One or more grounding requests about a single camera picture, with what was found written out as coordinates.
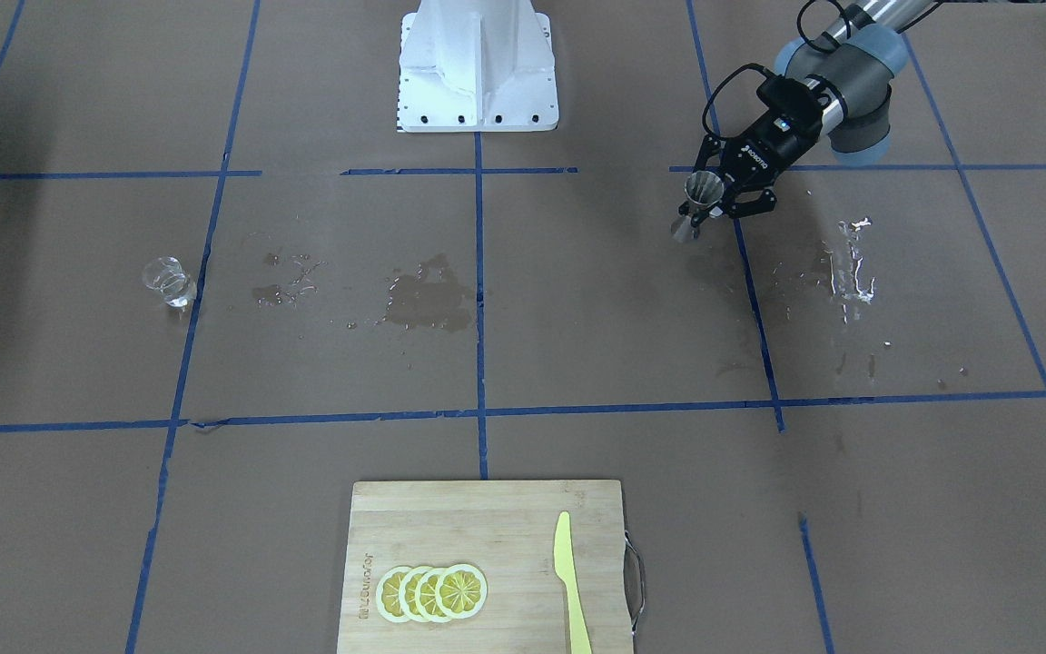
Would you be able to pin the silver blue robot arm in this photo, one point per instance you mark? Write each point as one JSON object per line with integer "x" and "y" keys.
{"x": 835, "y": 87}

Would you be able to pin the yellow plastic knife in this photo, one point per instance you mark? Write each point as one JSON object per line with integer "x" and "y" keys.
{"x": 565, "y": 568}

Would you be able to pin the clear glass beaker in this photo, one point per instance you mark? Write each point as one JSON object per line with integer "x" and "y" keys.
{"x": 166, "y": 277}

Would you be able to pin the bamboo cutting board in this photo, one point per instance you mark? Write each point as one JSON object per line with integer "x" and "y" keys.
{"x": 506, "y": 529}

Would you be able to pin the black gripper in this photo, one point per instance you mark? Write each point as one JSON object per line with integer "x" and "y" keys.
{"x": 756, "y": 154}

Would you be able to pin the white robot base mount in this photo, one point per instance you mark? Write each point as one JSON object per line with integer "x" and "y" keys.
{"x": 477, "y": 66}

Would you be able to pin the lemon slice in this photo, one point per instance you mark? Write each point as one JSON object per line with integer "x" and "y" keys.
{"x": 425, "y": 599}
{"x": 408, "y": 593}
{"x": 389, "y": 602}
{"x": 461, "y": 591}

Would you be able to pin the steel jigger measuring cup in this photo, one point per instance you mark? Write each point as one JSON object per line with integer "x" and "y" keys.
{"x": 704, "y": 193}

